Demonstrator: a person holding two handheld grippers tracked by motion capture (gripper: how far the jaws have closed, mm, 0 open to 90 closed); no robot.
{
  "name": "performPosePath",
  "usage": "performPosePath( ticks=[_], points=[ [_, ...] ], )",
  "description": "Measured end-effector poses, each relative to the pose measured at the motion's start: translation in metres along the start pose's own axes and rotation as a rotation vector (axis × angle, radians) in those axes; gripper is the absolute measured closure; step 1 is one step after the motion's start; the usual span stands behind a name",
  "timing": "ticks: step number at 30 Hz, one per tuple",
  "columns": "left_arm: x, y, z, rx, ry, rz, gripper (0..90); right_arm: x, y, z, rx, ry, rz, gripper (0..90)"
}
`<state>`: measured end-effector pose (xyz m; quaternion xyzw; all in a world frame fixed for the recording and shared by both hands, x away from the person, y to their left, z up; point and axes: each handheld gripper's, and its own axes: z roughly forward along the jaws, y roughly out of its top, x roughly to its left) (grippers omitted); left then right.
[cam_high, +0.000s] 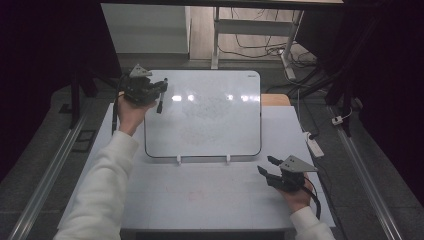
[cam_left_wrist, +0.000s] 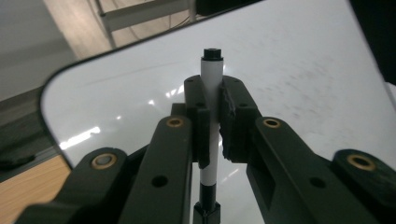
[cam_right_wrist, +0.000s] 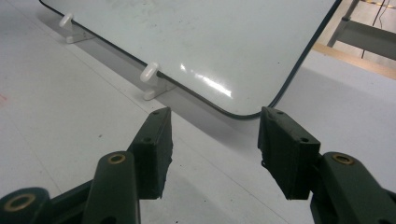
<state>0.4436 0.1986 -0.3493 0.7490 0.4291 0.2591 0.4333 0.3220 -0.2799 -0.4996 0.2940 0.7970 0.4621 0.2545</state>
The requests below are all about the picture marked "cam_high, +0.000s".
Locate white cabinet panel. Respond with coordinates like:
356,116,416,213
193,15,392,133
100,3,192,55

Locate black floor plate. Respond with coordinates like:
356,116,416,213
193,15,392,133
71,129,98,154

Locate black plug with cable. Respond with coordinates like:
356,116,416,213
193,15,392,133
301,99,320,141

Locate right hand-held gripper black cable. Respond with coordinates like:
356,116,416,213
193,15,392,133
300,175,322,221

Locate person's right hand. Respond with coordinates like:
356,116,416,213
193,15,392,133
277,182,315,215

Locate dark curtain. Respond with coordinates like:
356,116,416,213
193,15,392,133
296,0,424,208
0,0,124,183

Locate white table mat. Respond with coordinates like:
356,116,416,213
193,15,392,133
57,102,336,232

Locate grey marker pen black cap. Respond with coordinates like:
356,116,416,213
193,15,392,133
156,77,169,115

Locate person's left hand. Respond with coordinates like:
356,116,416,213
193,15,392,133
116,94,158,137

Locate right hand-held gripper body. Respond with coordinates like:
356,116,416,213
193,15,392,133
274,154,320,194

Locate black metal stand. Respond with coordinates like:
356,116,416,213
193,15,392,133
323,19,381,138
68,63,101,130

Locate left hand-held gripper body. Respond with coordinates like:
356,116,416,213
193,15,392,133
118,64,158,107

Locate white whiteboard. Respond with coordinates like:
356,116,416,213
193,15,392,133
143,69,262,159

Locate aluminium rail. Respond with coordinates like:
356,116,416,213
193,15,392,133
7,113,90,240
334,128,405,240

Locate white desk frame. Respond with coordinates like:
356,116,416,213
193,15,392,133
210,6,305,81

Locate black floor cables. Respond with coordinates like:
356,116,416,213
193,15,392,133
218,7,321,69

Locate white power strip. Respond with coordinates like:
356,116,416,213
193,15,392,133
302,131,325,159

